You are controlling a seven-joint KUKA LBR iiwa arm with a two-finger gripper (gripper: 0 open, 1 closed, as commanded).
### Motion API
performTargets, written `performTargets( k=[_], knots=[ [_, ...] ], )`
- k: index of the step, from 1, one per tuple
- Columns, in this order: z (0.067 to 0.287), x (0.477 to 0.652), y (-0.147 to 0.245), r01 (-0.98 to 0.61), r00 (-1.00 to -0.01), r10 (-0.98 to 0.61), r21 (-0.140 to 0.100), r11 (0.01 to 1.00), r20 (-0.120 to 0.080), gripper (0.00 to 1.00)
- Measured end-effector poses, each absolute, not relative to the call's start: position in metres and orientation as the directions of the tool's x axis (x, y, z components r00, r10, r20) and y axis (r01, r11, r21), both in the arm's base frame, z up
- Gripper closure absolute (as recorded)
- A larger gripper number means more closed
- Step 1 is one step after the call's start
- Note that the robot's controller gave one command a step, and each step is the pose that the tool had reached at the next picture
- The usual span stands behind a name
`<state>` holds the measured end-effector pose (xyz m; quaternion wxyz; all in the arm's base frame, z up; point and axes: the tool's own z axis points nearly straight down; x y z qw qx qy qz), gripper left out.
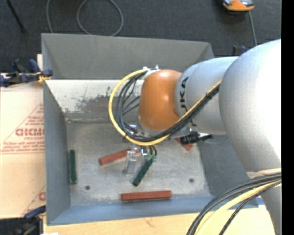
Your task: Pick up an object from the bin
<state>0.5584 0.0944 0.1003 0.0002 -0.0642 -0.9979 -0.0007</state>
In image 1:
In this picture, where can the red-brown flat block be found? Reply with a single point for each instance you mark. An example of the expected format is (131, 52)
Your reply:
(187, 147)
(147, 195)
(112, 157)

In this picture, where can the black cylinder on white bracket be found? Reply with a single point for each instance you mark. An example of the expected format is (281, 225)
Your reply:
(189, 139)

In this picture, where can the grey metal bin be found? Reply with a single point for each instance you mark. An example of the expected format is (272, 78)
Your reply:
(100, 136)

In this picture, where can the dark green flat block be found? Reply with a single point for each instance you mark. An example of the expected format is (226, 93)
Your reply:
(142, 171)
(72, 166)

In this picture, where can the brown cardboard board red print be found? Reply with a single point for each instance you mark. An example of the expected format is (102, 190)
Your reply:
(19, 111)

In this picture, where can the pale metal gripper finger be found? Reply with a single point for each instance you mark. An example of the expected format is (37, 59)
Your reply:
(131, 164)
(125, 169)

